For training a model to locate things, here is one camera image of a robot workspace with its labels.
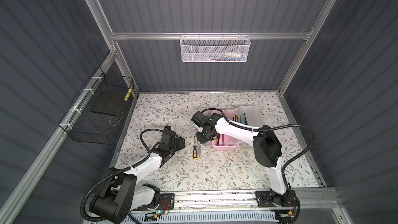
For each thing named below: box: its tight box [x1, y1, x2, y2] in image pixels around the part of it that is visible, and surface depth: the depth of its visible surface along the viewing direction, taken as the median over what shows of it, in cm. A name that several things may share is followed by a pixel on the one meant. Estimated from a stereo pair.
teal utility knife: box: [241, 113, 249, 126], surface depth 91 cm
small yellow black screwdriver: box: [192, 135, 198, 161], surface depth 90 cm
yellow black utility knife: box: [232, 112, 239, 123], surface depth 97 cm
